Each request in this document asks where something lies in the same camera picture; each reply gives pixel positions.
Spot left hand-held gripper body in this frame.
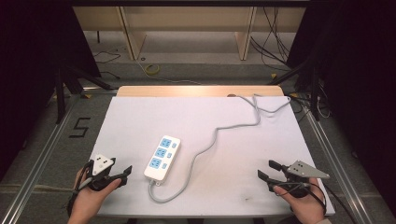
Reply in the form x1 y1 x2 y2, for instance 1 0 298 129
82 153 121 191

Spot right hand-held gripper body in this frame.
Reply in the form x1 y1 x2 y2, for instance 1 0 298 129
279 160 331 199

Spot person's right hand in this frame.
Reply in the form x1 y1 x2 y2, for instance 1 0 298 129
273 176 327 224

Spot person's left hand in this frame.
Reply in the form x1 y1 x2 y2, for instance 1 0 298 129
67 167 123 224

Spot white table mat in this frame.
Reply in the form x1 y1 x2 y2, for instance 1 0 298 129
89 95 336 218

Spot white power strip blue sockets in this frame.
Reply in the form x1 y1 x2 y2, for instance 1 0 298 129
143 134 182 182

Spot black metal stand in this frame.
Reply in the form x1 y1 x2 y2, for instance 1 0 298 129
266 59 322 122
54 63 114 125

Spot yellow tape roll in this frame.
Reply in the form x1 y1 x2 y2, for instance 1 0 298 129
145 63 161 76

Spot black curtain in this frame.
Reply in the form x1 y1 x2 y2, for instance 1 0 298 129
0 0 102 181
286 0 396 216

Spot light wooden desk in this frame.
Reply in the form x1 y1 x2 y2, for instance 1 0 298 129
72 6 308 62

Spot aluminium floor rail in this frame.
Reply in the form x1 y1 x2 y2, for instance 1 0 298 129
303 106 375 224
0 92 82 224

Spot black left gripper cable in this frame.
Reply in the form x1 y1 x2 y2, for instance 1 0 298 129
66 161 94 217

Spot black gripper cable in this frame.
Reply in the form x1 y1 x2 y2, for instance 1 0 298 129
274 181 358 224
66 161 94 217

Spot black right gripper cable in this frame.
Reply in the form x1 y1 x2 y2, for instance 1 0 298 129
274 181 358 224

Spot grey power strip cable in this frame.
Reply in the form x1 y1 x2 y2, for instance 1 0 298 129
148 93 292 204

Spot white floor cable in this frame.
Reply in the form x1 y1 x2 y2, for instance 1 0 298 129
135 59 203 86

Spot thin black floor cable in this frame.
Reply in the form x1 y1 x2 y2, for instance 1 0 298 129
92 49 122 80

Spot black floor cables bundle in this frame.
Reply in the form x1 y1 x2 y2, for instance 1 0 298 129
249 7 292 68

